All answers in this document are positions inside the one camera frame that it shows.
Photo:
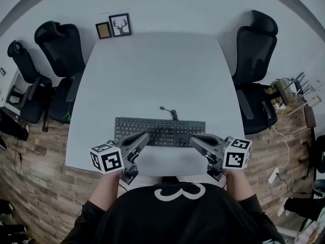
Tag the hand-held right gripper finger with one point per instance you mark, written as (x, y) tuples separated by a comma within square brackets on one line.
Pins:
[(209, 138), (203, 147)]

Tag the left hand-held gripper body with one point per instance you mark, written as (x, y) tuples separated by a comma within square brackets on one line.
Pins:
[(109, 159)]

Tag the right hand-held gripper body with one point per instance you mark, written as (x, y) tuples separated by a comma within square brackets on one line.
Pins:
[(236, 156)]

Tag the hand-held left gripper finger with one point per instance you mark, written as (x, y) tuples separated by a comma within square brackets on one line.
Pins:
[(133, 138), (141, 144)]

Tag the black keyboard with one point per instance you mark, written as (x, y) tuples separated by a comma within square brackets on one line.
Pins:
[(182, 129)]

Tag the person's right forearm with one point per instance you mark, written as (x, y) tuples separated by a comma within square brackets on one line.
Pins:
[(238, 185)]

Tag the person's left forearm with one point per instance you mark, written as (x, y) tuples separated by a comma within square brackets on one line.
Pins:
[(105, 189)]

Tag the white power strip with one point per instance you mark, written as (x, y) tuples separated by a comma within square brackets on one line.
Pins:
[(273, 175)]

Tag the person's black printed shirt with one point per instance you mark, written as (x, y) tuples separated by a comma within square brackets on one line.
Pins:
[(177, 217)]

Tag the black wheeled chair base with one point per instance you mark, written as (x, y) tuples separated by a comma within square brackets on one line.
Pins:
[(316, 156)]

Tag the brown stool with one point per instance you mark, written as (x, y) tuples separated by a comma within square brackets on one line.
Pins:
[(309, 117)]

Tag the large black office chair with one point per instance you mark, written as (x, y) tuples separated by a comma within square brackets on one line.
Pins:
[(62, 55), (255, 57)]

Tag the router with black antennas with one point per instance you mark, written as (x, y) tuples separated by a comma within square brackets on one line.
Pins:
[(299, 85)]

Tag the white cabinet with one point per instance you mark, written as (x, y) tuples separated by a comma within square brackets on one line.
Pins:
[(15, 90)]

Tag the small black office chair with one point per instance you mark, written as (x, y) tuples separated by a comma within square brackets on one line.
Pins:
[(25, 67)]

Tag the small brown picture frame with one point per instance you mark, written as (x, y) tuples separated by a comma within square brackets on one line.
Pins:
[(103, 30)]

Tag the deer picture frame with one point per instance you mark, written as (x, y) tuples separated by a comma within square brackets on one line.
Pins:
[(120, 25)]

